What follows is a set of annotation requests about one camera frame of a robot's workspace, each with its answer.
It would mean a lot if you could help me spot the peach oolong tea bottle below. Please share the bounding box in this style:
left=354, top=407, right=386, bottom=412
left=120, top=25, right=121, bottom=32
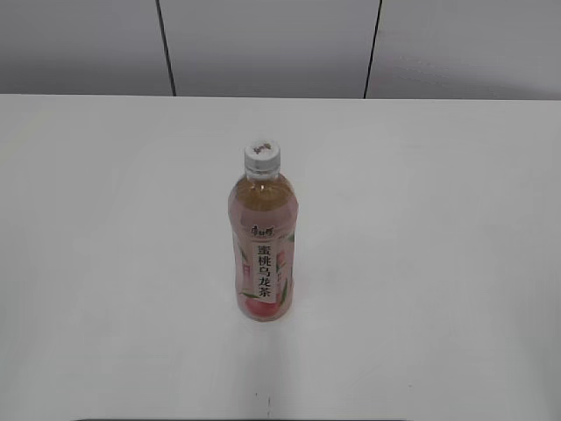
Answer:
left=228, top=174, right=299, bottom=322

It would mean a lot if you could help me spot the white bottle cap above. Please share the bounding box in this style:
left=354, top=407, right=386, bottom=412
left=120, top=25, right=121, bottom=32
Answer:
left=244, top=139, right=281, bottom=173

